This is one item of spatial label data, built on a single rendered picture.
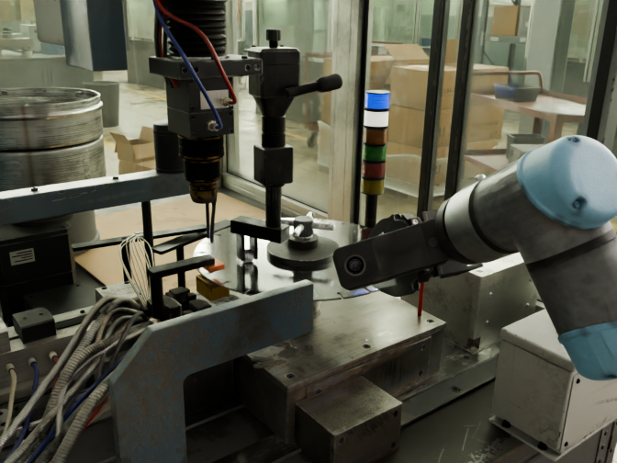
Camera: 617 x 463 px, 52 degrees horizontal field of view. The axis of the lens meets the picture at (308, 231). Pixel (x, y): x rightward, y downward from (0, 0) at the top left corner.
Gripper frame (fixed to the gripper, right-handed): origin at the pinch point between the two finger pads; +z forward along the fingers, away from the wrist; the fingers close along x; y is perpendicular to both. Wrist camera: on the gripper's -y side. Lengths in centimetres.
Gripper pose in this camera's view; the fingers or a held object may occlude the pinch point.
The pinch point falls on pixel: (363, 271)
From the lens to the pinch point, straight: 79.2
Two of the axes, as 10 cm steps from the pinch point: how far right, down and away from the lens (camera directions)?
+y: 9.0, -1.3, 4.2
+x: -2.2, -9.6, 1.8
